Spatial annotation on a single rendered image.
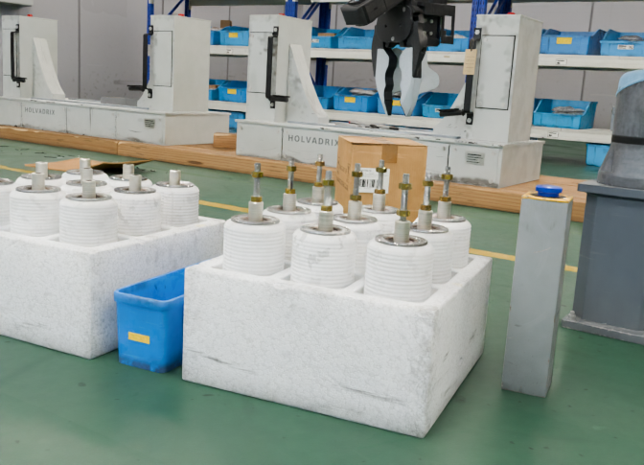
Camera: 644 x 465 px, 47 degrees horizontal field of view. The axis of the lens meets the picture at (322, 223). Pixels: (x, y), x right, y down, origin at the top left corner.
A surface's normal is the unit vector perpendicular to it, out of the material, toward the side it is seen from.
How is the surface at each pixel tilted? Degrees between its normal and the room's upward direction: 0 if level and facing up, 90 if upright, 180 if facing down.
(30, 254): 90
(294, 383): 90
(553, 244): 90
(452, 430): 0
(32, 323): 90
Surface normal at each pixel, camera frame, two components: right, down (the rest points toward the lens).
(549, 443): 0.06, -0.98
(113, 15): 0.83, 0.14
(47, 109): -0.55, 0.12
